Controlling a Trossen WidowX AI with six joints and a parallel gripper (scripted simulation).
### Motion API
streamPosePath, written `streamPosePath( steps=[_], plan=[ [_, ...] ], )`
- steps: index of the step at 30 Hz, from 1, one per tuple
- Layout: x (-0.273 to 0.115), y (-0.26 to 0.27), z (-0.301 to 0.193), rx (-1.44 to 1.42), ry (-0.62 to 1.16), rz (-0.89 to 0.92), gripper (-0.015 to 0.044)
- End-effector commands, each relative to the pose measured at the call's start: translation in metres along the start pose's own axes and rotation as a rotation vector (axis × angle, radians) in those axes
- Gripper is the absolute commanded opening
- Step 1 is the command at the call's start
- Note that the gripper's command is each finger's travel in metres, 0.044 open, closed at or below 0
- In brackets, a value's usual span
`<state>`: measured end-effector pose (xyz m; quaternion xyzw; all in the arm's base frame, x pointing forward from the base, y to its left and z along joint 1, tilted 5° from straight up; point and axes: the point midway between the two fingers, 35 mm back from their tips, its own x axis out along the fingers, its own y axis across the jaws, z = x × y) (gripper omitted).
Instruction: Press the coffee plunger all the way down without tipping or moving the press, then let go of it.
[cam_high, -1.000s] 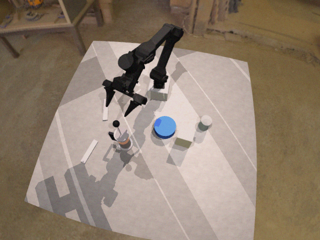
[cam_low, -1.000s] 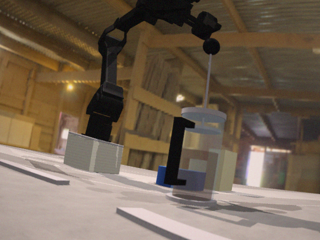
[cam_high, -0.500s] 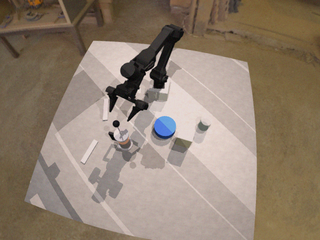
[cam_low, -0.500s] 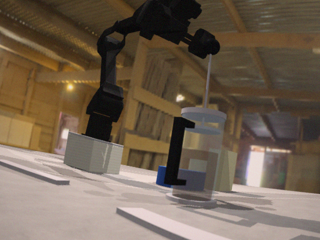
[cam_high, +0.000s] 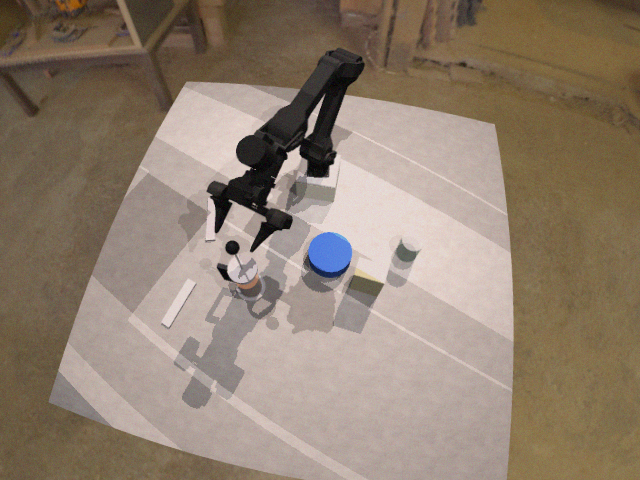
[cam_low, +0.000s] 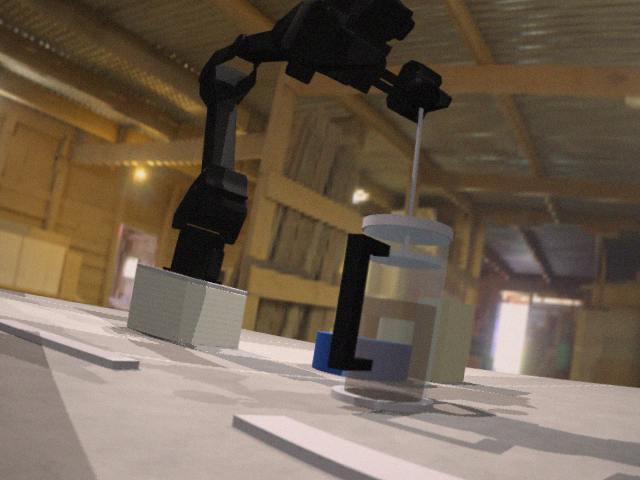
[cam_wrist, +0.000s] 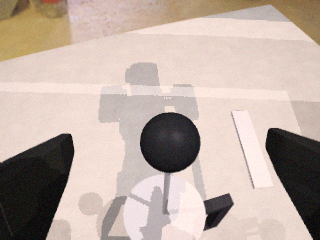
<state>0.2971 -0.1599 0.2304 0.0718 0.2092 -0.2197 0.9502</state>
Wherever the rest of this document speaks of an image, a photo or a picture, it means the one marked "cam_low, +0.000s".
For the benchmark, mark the blue cylinder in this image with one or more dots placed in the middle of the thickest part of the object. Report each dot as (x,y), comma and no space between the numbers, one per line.
(321,353)

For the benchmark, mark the glass french press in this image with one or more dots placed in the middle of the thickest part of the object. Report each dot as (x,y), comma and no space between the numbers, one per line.
(390,299)

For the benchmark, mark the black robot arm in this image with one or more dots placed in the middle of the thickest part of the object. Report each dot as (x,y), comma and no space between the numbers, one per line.
(217,198)

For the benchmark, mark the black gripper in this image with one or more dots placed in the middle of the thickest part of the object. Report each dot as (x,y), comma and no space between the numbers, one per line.
(324,39)

